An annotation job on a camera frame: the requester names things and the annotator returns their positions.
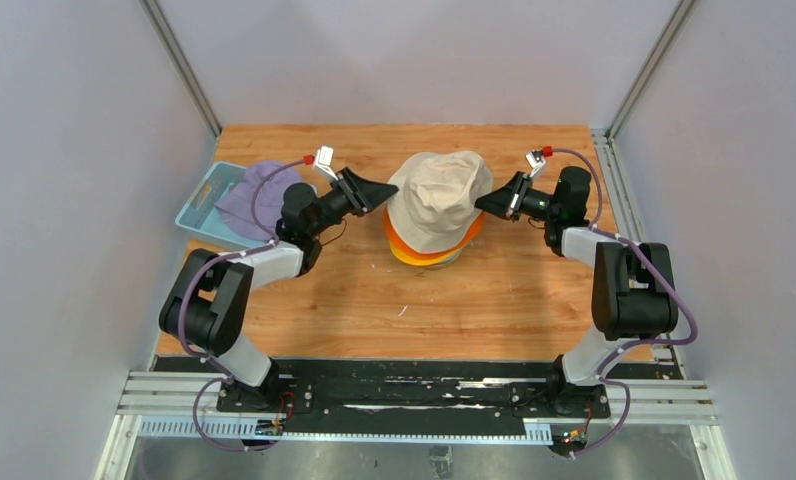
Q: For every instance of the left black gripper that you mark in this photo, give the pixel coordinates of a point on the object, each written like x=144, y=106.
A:
x=361, y=196

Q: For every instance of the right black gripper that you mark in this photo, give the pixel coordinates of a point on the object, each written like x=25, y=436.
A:
x=508, y=200

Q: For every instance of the orange bucket hat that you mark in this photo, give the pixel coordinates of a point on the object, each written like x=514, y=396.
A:
x=396, y=242

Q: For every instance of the beige hat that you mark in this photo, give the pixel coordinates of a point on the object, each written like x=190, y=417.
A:
x=434, y=209

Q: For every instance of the yellow bucket hat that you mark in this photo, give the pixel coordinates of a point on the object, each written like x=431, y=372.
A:
x=417, y=260

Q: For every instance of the lavender hat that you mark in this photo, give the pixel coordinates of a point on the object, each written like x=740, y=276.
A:
x=252, y=208

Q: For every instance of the teal bucket hat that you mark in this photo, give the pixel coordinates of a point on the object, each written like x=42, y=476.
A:
x=450, y=259

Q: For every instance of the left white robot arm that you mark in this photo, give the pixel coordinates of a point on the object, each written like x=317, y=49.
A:
x=205, y=308

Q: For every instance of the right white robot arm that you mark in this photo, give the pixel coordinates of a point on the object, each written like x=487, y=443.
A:
x=630, y=302

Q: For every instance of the light blue plastic basket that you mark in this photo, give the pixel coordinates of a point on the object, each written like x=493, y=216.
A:
x=199, y=217

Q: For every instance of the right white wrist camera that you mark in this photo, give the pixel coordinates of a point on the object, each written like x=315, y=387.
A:
x=537, y=160

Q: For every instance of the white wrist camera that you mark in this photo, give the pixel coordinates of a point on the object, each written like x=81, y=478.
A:
x=321, y=162
x=537, y=160

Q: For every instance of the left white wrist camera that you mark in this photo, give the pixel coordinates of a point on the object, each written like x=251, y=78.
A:
x=321, y=162

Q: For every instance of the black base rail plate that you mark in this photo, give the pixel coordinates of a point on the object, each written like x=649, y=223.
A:
x=399, y=401

